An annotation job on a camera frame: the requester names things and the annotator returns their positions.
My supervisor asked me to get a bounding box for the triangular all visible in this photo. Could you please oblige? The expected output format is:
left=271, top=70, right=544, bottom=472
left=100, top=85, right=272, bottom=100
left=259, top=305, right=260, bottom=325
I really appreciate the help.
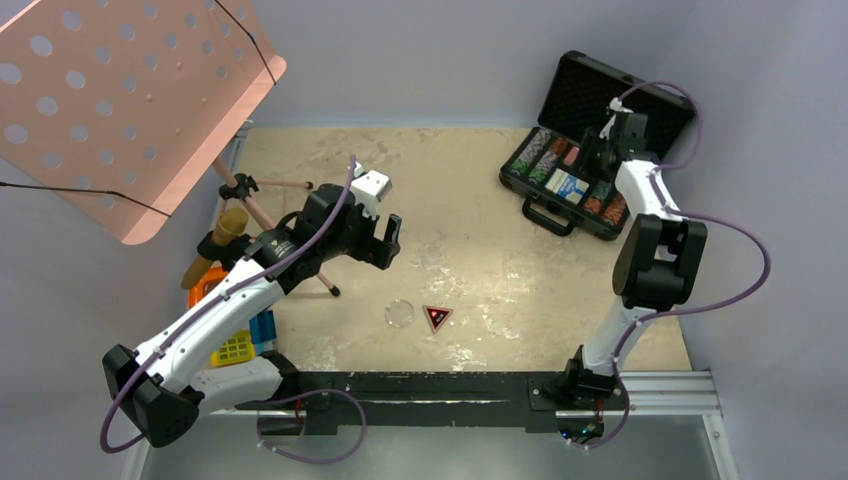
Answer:
left=423, top=305, right=453, bottom=333

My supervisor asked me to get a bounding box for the blue toy brick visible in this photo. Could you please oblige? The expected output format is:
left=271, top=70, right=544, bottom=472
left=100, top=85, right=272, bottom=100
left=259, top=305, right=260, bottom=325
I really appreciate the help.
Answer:
left=249, top=310, right=278, bottom=355

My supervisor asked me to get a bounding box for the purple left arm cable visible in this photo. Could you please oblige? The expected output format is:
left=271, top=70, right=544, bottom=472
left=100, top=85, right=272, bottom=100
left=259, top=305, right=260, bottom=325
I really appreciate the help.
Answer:
left=99, top=155, right=369, bottom=465

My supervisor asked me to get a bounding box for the yellow toy brick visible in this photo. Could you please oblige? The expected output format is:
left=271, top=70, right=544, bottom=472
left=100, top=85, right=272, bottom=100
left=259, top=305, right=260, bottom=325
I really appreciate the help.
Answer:
left=210, top=329, right=256, bottom=368

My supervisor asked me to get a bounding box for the blue playing card deck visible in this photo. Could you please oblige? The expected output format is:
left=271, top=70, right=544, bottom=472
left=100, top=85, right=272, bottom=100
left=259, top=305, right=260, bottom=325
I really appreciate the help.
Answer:
left=545, top=168, right=590, bottom=205

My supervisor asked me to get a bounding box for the left inner chip row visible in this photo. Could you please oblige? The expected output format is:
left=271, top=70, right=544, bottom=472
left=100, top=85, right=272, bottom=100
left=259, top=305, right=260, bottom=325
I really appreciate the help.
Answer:
left=527, top=137, right=569, bottom=186

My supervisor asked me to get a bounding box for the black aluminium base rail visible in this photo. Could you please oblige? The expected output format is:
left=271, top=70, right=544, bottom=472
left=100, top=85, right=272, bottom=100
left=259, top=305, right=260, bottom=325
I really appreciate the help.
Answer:
left=135, top=367, right=723, bottom=439

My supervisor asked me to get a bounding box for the wooden mallet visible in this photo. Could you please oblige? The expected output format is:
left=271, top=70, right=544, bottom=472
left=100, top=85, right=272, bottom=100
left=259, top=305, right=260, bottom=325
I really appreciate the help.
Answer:
left=180, top=207, right=249, bottom=290

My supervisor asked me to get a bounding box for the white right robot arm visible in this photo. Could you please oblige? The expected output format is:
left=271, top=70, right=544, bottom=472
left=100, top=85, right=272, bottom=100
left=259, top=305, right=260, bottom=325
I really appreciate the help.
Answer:
left=561, top=101, right=708, bottom=407

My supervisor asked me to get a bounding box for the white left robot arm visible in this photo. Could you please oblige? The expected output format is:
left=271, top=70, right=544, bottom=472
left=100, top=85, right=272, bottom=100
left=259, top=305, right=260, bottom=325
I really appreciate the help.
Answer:
left=99, top=172, right=402, bottom=453

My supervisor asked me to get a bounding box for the pink music stand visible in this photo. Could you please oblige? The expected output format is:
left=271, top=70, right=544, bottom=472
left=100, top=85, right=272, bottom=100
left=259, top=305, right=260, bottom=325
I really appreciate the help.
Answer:
left=0, top=0, right=342, bottom=298

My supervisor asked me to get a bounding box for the right outer chip row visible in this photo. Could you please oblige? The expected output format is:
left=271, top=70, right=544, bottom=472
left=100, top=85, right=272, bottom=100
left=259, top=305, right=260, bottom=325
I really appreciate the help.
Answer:
left=601, top=192, right=627, bottom=227

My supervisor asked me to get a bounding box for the clear round dealer button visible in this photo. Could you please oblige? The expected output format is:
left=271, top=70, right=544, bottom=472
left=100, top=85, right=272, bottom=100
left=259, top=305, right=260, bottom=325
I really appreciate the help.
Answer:
left=385, top=299, right=415, bottom=328

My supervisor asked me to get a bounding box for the left outer chip row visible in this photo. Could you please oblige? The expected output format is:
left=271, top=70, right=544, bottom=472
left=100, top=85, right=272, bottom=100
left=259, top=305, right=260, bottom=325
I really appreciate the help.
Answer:
left=509, top=128, right=552, bottom=176

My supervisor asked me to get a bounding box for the black poker chip case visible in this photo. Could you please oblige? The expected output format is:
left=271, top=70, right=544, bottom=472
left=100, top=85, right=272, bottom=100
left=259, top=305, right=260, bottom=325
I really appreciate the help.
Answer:
left=499, top=50, right=695, bottom=241

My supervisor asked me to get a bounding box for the orange toy piece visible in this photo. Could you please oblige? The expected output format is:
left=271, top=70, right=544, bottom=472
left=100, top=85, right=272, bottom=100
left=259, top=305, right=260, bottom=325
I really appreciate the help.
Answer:
left=187, top=266, right=227, bottom=309

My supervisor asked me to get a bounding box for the red playing card deck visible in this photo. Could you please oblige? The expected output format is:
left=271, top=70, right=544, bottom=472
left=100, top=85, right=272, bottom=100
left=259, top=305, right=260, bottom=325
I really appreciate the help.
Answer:
left=563, top=146, right=580, bottom=167

